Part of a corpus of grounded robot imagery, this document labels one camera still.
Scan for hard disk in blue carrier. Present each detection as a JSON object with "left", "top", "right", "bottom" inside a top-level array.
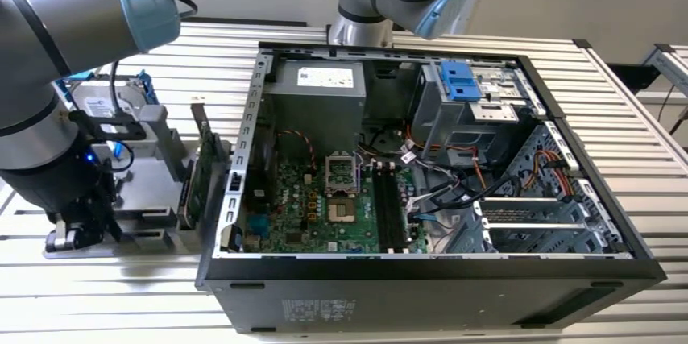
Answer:
[{"left": 52, "top": 69, "right": 160, "bottom": 155}]

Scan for black cable bundle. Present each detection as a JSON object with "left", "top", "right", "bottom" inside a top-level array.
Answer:
[{"left": 416, "top": 168, "right": 488, "bottom": 220}]

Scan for black open PC case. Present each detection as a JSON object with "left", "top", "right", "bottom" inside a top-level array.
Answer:
[{"left": 193, "top": 39, "right": 668, "bottom": 335}]

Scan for CPU socket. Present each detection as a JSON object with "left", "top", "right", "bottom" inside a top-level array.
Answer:
[{"left": 325, "top": 197, "right": 360, "bottom": 223}]

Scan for grey plastic parts rack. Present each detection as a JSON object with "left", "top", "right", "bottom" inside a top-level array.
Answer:
[{"left": 41, "top": 104, "right": 236, "bottom": 260}]

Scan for metal slat side table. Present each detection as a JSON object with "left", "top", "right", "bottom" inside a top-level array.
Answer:
[{"left": 633, "top": 43, "right": 688, "bottom": 103}]

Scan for red orange power wire bundle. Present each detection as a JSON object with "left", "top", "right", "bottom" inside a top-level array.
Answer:
[{"left": 533, "top": 149, "right": 572, "bottom": 204}]

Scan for metal socket cover frame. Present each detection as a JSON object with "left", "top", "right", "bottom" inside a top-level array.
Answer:
[{"left": 324, "top": 150, "right": 360, "bottom": 197}]

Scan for orange data cable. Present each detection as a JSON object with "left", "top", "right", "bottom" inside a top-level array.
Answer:
[{"left": 405, "top": 124, "right": 489, "bottom": 191}]

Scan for green motherboard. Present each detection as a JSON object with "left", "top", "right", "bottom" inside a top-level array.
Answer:
[{"left": 241, "top": 160, "right": 430, "bottom": 255}]

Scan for black case fan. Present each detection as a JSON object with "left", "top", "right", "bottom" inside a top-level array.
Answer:
[{"left": 250, "top": 116, "right": 280, "bottom": 178}]

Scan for black RAM slot white clips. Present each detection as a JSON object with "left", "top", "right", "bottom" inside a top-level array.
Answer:
[
  {"left": 374, "top": 163, "right": 390, "bottom": 254},
  {"left": 386, "top": 163, "right": 402, "bottom": 254}
]

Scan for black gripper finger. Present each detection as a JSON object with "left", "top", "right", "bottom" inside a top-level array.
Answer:
[
  {"left": 45, "top": 213, "right": 108, "bottom": 255},
  {"left": 94, "top": 173, "right": 125, "bottom": 246}
]

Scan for twisted red black fan wire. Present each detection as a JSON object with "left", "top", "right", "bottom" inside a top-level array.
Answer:
[{"left": 274, "top": 129, "right": 318, "bottom": 171}]

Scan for green graphics card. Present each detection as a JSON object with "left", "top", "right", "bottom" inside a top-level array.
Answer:
[{"left": 178, "top": 96, "right": 230, "bottom": 229}]

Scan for blue plastic drive latch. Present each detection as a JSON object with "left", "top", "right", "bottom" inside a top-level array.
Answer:
[{"left": 437, "top": 60, "right": 480, "bottom": 102}]

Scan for grey metal drive cage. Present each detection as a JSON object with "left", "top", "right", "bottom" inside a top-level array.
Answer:
[{"left": 412, "top": 60, "right": 542, "bottom": 164}]

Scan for grey power supply unit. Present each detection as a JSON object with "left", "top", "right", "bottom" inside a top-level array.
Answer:
[{"left": 262, "top": 57, "right": 369, "bottom": 160}]

